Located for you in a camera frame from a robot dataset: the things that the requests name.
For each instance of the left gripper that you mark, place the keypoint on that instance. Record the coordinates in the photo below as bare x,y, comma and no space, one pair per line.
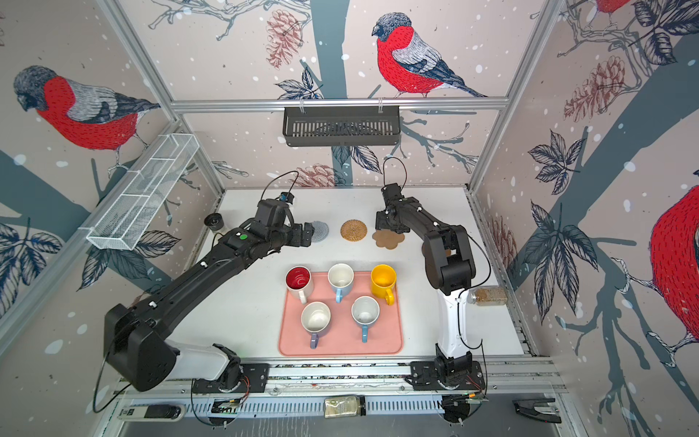
298,239

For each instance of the white mug purple handle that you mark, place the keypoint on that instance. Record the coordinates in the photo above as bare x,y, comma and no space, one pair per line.
316,319

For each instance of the jar below table edge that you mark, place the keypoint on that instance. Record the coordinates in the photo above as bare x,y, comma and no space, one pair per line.
344,406

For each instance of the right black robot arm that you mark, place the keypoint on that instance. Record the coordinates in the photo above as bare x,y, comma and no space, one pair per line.
450,268

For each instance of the white wire mesh basket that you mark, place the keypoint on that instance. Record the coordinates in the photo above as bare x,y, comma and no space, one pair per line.
129,216

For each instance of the pink tray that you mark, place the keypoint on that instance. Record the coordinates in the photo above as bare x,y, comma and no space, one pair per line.
344,338

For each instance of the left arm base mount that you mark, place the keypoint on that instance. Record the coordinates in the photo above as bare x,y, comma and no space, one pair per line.
243,378

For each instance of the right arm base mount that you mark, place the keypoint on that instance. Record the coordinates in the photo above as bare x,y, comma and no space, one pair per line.
424,376

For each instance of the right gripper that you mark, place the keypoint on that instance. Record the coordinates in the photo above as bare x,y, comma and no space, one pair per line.
379,222

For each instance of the black hanging basket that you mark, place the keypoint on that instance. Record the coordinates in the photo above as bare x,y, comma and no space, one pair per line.
342,126

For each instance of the brown flower-shaped coaster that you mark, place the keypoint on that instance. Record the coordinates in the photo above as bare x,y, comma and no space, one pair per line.
388,239

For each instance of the yellow mug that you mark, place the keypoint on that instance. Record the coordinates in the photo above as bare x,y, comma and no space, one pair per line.
383,282

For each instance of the white mug light-blue handle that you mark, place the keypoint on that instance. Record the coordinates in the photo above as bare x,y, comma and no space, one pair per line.
341,279

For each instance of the black-lid spice jar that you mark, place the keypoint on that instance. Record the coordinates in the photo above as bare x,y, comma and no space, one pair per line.
214,222

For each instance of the red interior white mug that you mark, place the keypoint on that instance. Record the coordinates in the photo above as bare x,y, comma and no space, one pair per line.
299,283

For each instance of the white mug blue handle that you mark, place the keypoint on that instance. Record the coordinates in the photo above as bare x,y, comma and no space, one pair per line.
365,311

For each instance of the black device on rail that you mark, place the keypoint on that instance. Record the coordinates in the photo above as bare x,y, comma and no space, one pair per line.
152,413

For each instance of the tan cork round coaster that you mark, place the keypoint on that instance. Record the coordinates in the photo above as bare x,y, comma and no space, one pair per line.
353,230

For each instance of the clear jar with grains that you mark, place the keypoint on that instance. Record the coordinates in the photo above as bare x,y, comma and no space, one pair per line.
488,296

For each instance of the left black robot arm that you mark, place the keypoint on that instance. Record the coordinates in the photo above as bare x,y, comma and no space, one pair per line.
136,338

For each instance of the grey woven round coaster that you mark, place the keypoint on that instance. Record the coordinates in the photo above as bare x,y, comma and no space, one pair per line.
321,231

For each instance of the black clamp tool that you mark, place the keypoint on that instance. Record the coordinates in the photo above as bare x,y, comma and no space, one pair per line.
538,409

